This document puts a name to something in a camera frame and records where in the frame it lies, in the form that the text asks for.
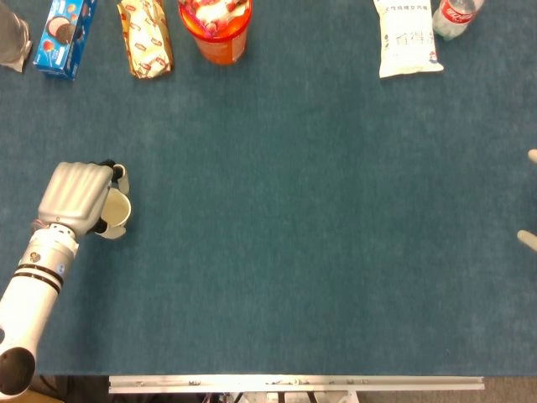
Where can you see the blue Oreo cookie box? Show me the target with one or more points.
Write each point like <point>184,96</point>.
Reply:
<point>63,42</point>

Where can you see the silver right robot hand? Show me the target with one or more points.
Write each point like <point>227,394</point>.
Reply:
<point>526,238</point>

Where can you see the clear cola bottle red label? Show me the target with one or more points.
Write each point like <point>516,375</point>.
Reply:
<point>455,17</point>

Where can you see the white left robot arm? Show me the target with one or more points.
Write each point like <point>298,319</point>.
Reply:
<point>33,294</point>

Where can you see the white paper cup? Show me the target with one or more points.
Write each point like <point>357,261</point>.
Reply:
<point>117,210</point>

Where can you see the aluminium table rail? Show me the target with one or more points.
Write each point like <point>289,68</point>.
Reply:
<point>293,383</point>

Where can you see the red white snack packet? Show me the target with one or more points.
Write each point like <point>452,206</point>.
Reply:
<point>214,14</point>

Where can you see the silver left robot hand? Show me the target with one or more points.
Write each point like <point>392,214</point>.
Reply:
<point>71,197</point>

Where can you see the white printed pouch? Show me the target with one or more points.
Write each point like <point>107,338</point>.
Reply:
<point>407,46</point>

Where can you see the blue felt table cloth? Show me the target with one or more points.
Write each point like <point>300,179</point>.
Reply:
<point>293,210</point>

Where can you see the orange plastic tub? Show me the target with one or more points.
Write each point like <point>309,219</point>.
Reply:
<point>222,48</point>

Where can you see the gold red snack bag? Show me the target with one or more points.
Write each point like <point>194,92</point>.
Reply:
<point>147,42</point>

